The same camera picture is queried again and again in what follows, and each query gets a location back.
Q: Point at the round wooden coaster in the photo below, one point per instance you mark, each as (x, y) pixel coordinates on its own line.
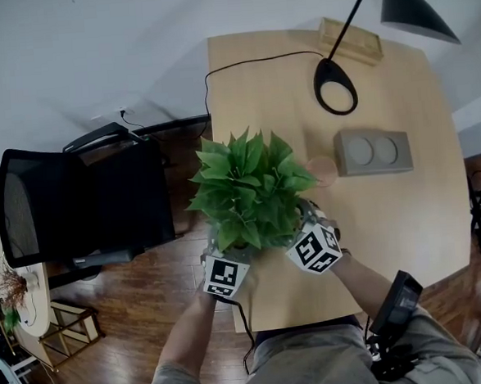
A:
(322, 171)

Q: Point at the black mesh office chair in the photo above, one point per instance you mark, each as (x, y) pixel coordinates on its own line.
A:
(93, 197)

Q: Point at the person's right forearm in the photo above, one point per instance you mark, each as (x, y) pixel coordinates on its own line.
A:
(362, 289)

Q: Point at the wooden box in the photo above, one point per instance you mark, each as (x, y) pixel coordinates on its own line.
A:
(355, 41)

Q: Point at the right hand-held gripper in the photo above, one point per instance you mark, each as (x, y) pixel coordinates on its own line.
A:
(310, 250)

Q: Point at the person's grey shirt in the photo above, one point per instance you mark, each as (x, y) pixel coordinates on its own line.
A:
(310, 363)

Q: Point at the dried plant in vase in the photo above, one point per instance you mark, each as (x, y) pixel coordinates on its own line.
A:
(14, 281)

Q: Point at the black desk lamp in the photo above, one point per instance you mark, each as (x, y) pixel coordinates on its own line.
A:
(408, 7)

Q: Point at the person's left forearm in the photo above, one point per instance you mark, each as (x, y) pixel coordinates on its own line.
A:
(185, 334)

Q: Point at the white wall outlet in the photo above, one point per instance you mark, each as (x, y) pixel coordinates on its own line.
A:
(122, 111)

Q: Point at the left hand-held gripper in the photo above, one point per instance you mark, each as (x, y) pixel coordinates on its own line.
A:
(223, 276)

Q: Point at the gold frame side table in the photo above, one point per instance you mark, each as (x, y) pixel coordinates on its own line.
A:
(71, 332)

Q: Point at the round white table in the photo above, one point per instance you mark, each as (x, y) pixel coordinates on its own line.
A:
(36, 300)

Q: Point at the small green potted plant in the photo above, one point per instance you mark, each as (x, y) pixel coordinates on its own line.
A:
(10, 319)

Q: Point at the grey rectangular speaker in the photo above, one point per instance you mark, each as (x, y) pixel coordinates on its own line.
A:
(373, 151)

